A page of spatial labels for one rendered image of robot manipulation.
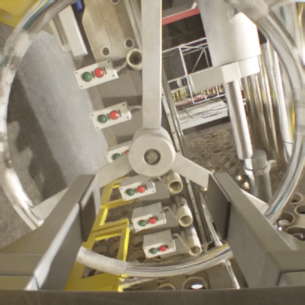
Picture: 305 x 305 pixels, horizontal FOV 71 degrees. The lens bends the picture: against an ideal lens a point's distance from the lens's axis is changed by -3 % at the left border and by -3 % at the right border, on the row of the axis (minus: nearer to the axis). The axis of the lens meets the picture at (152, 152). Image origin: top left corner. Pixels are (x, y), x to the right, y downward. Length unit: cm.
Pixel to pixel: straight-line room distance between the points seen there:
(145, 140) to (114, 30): 86
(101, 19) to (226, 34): 56
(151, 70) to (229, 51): 95
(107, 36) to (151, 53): 81
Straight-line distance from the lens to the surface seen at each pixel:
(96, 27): 107
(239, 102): 127
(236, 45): 118
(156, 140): 23
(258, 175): 140
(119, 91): 99
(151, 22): 25
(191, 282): 244
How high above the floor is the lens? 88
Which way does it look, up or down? 4 degrees down
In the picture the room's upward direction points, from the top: 73 degrees clockwise
